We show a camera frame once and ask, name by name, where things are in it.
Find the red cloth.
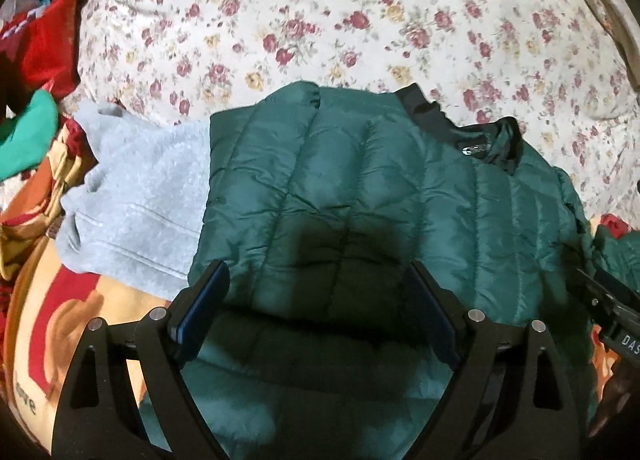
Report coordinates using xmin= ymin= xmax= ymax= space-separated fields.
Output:
xmin=0 ymin=0 xmax=88 ymax=101

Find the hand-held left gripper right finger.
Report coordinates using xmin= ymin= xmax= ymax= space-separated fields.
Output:
xmin=405 ymin=261 xmax=596 ymax=460

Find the green cloth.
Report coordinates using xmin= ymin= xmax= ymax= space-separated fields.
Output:
xmin=0 ymin=90 xmax=60 ymax=181

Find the floral quilt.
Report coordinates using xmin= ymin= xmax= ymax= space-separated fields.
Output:
xmin=75 ymin=0 xmax=640 ymax=231

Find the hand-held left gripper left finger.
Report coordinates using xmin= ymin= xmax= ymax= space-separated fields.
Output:
xmin=50 ymin=260 xmax=231 ymax=460

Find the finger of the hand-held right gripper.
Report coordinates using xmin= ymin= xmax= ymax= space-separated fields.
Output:
xmin=571 ymin=269 xmax=626 ymax=321

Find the green puffer jacket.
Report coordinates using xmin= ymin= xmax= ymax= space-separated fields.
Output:
xmin=139 ymin=80 xmax=640 ymax=456

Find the grey fleece garment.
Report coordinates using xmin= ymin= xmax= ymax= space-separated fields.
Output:
xmin=55 ymin=101 xmax=213 ymax=301

